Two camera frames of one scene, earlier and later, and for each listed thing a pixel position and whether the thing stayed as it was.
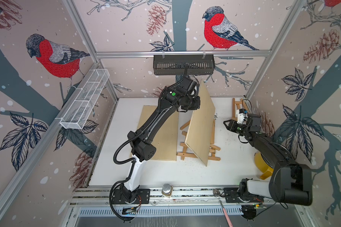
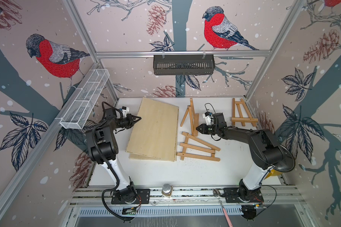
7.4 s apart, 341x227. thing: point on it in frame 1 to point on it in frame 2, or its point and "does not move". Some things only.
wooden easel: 212,136 to 194,117
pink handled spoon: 217,193 does not move
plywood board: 199,133 to 156,134
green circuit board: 132,211 does not move
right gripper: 232,125 to 203,129
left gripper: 196,105 to 130,118
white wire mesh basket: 77,113 does not move
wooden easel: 237,103 does not move
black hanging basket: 176,65 does not move
